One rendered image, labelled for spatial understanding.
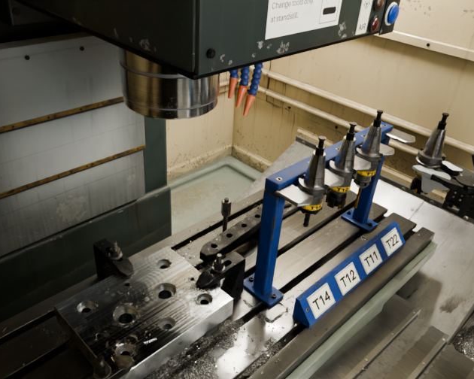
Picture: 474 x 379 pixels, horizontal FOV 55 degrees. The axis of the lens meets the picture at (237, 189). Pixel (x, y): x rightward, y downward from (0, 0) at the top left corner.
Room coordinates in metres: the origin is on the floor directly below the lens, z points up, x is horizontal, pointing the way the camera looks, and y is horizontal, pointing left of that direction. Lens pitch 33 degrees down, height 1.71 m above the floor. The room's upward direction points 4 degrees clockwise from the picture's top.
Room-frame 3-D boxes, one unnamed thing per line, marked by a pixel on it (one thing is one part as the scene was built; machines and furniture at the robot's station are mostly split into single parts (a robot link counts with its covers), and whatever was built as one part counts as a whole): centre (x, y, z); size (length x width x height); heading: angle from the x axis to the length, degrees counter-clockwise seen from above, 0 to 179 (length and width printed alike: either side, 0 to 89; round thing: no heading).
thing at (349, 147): (0.88, -0.23, 1.26); 0.04 x 0.04 x 0.07
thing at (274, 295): (0.80, -0.08, 1.05); 0.10 x 0.05 x 0.30; 47
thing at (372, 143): (0.96, -0.31, 1.26); 0.04 x 0.04 x 0.07
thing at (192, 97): (0.72, 0.12, 1.47); 0.16 x 0.16 x 0.12
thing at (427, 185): (0.93, -0.45, 1.17); 0.09 x 0.03 x 0.06; 61
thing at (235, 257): (0.76, 0.02, 0.97); 0.13 x 0.03 x 0.15; 137
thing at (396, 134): (1.09, -0.42, 1.21); 0.07 x 0.05 x 0.01; 47
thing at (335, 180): (0.84, -0.20, 1.21); 0.07 x 0.05 x 0.01; 47
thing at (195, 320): (0.66, 0.17, 0.96); 0.29 x 0.23 x 0.05; 137
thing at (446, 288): (1.19, -0.32, 0.75); 0.89 x 0.70 x 0.26; 47
